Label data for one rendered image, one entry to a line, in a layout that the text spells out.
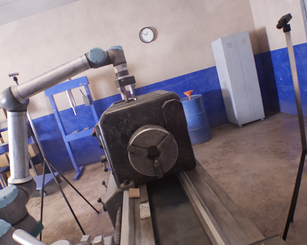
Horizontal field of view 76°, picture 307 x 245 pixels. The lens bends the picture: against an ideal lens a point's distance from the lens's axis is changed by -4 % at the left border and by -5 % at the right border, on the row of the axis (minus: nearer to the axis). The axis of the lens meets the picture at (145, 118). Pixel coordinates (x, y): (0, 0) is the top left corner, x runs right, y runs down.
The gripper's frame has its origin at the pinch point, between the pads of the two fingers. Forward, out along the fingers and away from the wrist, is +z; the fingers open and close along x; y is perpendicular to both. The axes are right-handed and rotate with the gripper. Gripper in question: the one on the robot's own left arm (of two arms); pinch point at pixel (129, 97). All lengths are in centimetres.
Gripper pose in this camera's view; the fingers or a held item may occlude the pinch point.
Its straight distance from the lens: 136.2
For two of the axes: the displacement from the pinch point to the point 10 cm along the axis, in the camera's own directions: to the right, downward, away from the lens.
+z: 2.8, 9.5, 1.7
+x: 7.5, -3.2, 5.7
